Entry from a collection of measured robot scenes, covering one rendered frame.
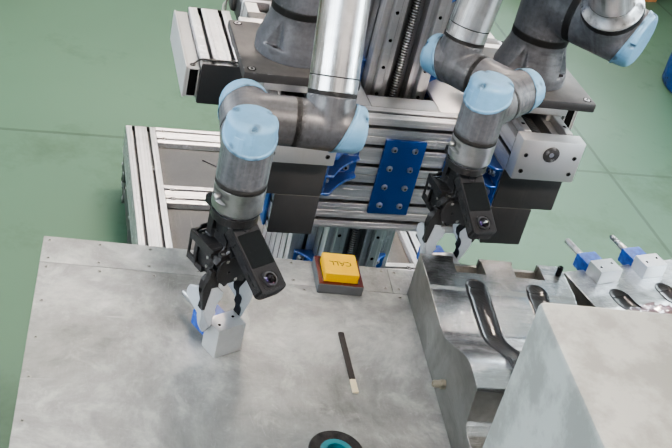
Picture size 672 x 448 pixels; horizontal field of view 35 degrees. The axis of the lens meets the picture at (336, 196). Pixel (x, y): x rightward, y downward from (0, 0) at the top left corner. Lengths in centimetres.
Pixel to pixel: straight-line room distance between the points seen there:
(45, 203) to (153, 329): 170
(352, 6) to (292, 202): 59
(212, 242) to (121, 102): 239
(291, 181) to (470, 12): 47
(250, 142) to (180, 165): 178
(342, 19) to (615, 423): 98
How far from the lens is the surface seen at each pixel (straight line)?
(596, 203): 410
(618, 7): 203
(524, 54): 219
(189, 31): 230
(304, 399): 165
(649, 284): 207
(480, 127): 178
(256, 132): 146
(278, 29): 202
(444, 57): 190
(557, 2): 214
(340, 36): 158
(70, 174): 352
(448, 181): 188
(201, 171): 323
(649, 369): 77
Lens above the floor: 191
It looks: 32 degrees down
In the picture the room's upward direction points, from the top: 14 degrees clockwise
